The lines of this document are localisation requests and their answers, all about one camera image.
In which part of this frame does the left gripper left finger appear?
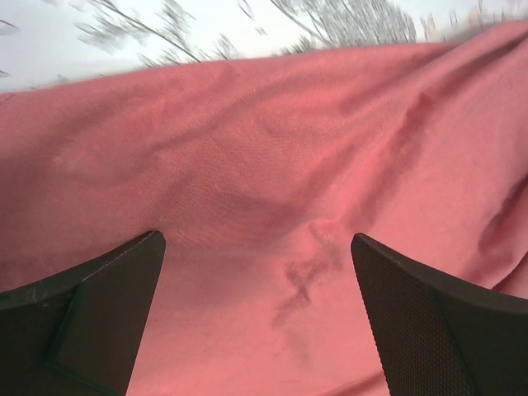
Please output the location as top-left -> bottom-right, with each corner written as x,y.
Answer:
1,231 -> 165,396

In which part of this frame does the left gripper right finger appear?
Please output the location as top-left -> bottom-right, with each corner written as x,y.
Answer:
351,233 -> 527,396

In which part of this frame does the pink t shirt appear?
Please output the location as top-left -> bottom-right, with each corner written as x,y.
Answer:
1,21 -> 527,395

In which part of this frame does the floral patterned table mat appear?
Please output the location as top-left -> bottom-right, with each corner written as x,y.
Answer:
1,1 -> 527,92

